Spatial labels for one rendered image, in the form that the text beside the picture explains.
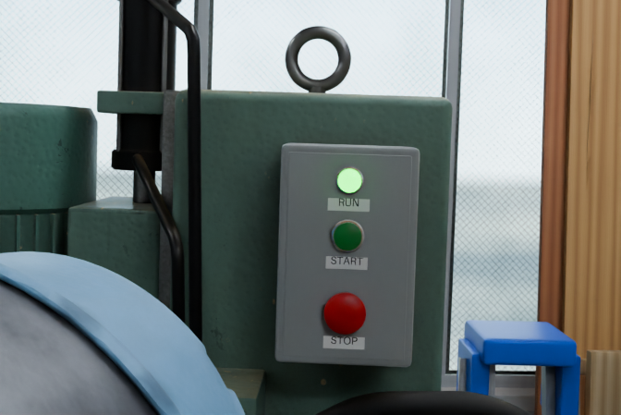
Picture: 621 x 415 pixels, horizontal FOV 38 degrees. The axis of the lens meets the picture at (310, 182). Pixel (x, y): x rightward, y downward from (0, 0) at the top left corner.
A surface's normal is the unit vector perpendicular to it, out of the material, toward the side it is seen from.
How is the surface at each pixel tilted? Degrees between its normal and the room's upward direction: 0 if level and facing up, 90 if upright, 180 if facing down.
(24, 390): 45
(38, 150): 90
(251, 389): 0
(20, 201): 90
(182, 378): 51
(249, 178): 90
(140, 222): 90
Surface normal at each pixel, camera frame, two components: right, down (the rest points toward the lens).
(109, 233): -0.04, 0.05
